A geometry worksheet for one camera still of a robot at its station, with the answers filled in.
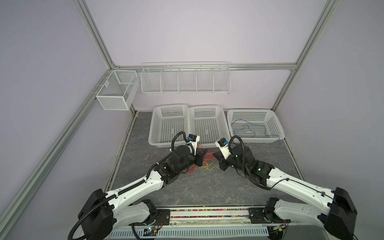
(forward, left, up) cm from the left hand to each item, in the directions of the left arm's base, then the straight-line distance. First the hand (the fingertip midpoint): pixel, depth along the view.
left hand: (207, 152), depth 75 cm
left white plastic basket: (+39, +26, -19) cm, 50 cm away
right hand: (0, -4, -2) cm, 4 cm away
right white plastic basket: (+35, -49, -16) cm, 62 cm away
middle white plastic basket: (+36, -6, -20) cm, 41 cm away
